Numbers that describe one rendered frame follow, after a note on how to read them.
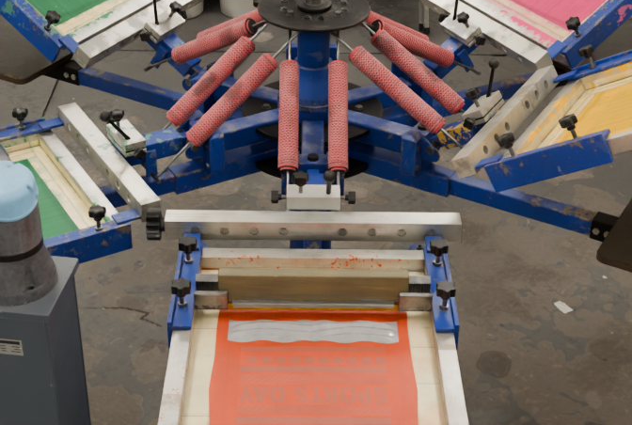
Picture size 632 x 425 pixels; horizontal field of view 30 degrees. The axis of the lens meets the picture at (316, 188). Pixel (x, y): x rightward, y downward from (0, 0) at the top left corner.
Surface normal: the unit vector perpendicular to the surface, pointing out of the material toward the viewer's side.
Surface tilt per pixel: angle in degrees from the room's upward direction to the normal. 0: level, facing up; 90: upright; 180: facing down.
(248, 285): 90
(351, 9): 0
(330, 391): 0
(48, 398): 90
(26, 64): 0
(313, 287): 90
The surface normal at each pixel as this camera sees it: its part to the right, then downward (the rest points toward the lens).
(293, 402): 0.01, -0.85
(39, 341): -0.13, 0.52
